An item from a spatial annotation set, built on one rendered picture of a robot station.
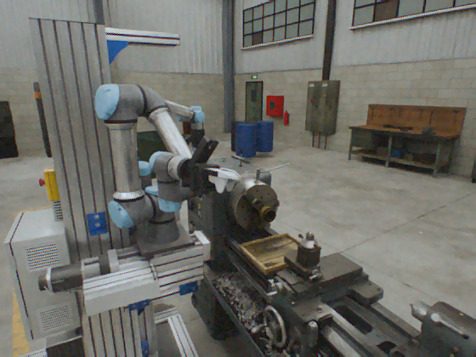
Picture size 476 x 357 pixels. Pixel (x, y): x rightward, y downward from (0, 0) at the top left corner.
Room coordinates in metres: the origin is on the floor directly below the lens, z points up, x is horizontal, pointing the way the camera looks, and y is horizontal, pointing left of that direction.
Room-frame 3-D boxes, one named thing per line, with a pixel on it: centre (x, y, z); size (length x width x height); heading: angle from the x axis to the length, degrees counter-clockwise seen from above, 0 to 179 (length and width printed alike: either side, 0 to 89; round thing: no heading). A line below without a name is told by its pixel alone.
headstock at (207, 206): (2.17, 0.09, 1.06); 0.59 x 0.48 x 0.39; 28
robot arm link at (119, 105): (1.13, 0.42, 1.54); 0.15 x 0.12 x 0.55; 138
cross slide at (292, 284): (1.26, -0.38, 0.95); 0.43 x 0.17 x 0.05; 118
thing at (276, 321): (1.13, -0.21, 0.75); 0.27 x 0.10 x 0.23; 28
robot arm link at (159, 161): (0.95, 0.23, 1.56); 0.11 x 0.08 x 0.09; 48
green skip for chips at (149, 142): (6.72, 1.80, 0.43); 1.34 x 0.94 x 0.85; 47
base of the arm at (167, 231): (1.23, 0.33, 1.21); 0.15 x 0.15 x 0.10
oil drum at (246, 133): (8.55, -0.25, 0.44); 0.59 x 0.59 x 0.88
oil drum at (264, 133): (9.31, -0.82, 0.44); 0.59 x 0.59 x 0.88
